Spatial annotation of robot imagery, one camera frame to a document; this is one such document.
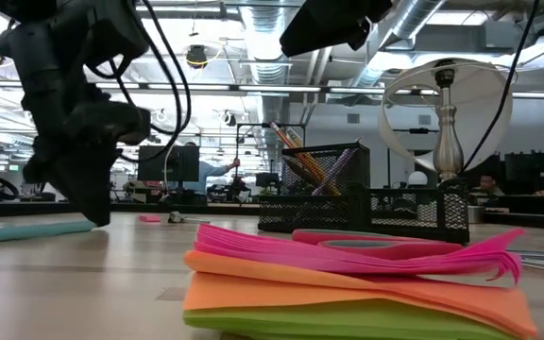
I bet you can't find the neon sticky note pad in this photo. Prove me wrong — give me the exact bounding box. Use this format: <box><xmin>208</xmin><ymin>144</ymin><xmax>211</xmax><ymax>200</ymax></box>
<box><xmin>181</xmin><ymin>223</ymin><xmax>540</xmax><ymax>340</ymax></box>

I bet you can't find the white shade table lamp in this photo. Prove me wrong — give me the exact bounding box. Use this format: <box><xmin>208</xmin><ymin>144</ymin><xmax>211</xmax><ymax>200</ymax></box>
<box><xmin>378</xmin><ymin>57</ymin><xmax>515</xmax><ymax>184</ymax></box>

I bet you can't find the silver ventilation duct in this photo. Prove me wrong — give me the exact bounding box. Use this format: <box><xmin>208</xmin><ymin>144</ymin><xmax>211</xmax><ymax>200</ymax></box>
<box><xmin>239</xmin><ymin>5</ymin><xmax>293</xmax><ymax>87</ymax></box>
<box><xmin>350</xmin><ymin>0</ymin><xmax>448</xmax><ymax>90</ymax></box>

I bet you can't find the black binder clip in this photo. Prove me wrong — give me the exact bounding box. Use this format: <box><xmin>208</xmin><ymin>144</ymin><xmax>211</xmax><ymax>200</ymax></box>
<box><xmin>167</xmin><ymin>210</ymin><xmax>213</xmax><ymax>225</ymax></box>

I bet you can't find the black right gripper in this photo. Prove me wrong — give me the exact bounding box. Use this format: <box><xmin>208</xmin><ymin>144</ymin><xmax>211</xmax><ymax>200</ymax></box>
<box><xmin>279</xmin><ymin>0</ymin><xmax>394</xmax><ymax>59</ymax></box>

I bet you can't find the black ceiling camera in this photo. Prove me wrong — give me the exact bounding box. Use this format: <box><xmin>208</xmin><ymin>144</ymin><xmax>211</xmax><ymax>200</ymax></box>
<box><xmin>185</xmin><ymin>44</ymin><xmax>209</xmax><ymax>70</ymax></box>

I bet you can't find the black hanging cable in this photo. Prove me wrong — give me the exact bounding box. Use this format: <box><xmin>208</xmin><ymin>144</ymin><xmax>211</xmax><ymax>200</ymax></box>
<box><xmin>460</xmin><ymin>0</ymin><xmax>541</xmax><ymax>174</ymax></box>

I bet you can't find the black metal rack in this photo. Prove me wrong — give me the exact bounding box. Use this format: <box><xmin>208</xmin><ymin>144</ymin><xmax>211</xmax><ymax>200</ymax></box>
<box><xmin>235</xmin><ymin>122</ymin><xmax>308</xmax><ymax>191</ymax></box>

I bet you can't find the short orange pencil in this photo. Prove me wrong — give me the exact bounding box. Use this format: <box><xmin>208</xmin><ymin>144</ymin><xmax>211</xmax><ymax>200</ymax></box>
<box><xmin>283</xmin><ymin>127</ymin><xmax>334</xmax><ymax>190</ymax></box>

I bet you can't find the black mesh desk organizer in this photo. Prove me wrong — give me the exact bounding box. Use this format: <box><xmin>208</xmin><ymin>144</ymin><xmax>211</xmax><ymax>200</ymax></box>
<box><xmin>257</xmin><ymin>143</ymin><xmax>471</xmax><ymax>246</ymax></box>

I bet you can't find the purple pen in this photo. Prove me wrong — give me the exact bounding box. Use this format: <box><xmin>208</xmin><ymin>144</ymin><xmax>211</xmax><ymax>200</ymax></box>
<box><xmin>310</xmin><ymin>138</ymin><xmax>364</xmax><ymax>197</ymax></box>

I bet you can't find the person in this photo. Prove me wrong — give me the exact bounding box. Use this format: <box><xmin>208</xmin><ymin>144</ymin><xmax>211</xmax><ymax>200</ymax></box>
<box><xmin>184</xmin><ymin>141</ymin><xmax>243</xmax><ymax>196</ymax></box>
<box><xmin>471</xmin><ymin>173</ymin><xmax>507</xmax><ymax>197</ymax></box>

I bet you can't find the black cabinet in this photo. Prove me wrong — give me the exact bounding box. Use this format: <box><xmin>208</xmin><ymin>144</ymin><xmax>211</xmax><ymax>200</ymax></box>
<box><xmin>502</xmin><ymin>150</ymin><xmax>544</xmax><ymax>197</ymax></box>

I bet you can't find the black computer monitor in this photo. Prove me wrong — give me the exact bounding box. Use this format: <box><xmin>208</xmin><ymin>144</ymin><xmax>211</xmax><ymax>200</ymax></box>
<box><xmin>137</xmin><ymin>144</ymin><xmax>201</xmax><ymax>183</ymax></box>

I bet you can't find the black aluminium table frame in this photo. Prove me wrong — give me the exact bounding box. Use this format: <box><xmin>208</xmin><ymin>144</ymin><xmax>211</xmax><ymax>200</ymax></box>
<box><xmin>0</xmin><ymin>197</ymin><xmax>544</xmax><ymax>232</ymax></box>

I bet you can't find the teal pen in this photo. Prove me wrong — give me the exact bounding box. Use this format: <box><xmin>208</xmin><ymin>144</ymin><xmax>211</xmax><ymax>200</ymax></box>
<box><xmin>0</xmin><ymin>219</ymin><xmax>98</xmax><ymax>247</ymax></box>

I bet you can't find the white round object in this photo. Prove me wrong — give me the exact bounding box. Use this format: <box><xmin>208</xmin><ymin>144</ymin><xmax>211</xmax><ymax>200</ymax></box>
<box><xmin>407</xmin><ymin>170</ymin><xmax>430</xmax><ymax>187</ymax></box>

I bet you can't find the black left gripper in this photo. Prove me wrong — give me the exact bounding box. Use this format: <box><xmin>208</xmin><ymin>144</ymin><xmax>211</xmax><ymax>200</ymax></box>
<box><xmin>21</xmin><ymin>69</ymin><xmax>153</xmax><ymax>228</ymax></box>

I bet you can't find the long yellow pencil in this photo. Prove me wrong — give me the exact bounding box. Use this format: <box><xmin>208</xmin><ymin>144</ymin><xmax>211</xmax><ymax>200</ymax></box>
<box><xmin>268</xmin><ymin>121</ymin><xmax>344</xmax><ymax>197</ymax></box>

